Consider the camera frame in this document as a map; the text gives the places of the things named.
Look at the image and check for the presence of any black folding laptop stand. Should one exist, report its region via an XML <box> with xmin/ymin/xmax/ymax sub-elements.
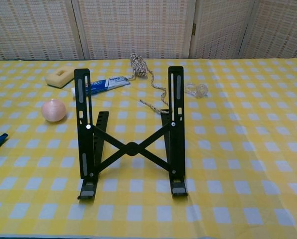
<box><xmin>73</xmin><ymin>66</ymin><xmax>189</xmax><ymax>201</ymax></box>

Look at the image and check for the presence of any blue white toothpaste tube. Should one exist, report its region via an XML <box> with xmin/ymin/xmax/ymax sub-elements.
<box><xmin>71</xmin><ymin>76</ymin><xmax>131</xmax><ymax>98</ymax></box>

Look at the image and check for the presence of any woven folding screen panel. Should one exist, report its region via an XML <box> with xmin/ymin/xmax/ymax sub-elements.
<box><xmin>189</xmin><ymin>0</ymin><xmax>260</xmax><ymax>60</ymax></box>
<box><xmin>72</xmin><ymin>0</ymin><xmax>196</xmax><ymax>60</ymax></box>
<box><xmin>0</xmin><ymin>0</ymin><xmax>85</xmax><ymax>63</ymax></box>
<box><xmin>239</xmin><ymin>0</ymin><xmax>297</xmax><ymax>59</ymax></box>

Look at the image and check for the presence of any pink ball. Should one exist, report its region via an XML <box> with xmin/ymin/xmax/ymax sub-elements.
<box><xmin>40</xmin><ymin>99</ymin><xmax>67</xmax><ymax>122</ymax></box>

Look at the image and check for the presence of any yellow sponge with hole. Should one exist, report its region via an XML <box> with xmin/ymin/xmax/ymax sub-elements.
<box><xmin>44</xmin><ymin>66</ymin><xmax>75</xmax><ymax>89</ymax></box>

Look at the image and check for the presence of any yellow white checked tablecloth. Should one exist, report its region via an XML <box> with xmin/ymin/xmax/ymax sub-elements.
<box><xmin>0</xmin><ymin>58</ymin><xmax>297</xmax><ymax>239</ymax></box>

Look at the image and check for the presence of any white braided rope bundle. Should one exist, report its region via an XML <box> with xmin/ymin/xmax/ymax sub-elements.
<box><xmin>129</xmin><ymin>52</ymin><xmax>174</xmax><ymax>116</ymax></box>

